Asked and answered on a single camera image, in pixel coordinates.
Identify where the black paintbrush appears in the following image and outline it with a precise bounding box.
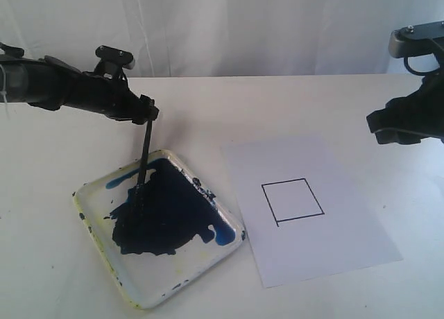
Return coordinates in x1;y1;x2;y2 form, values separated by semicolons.
131;121;153;221

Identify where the white backdrop curtain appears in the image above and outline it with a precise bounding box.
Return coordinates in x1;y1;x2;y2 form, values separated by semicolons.
1;0;443;77

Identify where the white paint tray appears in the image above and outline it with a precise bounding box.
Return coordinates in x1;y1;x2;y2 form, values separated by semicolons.
73;150;245;309

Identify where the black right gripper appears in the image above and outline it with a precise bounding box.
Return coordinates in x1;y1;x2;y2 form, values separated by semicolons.
366;72;443;145

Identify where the white paper with square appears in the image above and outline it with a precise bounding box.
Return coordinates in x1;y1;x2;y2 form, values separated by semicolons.
223;137;402;288

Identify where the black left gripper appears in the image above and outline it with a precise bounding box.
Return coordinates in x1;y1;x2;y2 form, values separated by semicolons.
43;55;159;125

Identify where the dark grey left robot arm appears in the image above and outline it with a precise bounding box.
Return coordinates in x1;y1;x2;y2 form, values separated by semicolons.
1;44;159;125

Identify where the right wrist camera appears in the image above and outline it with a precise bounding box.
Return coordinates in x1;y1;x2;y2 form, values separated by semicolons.
388;21;443;58

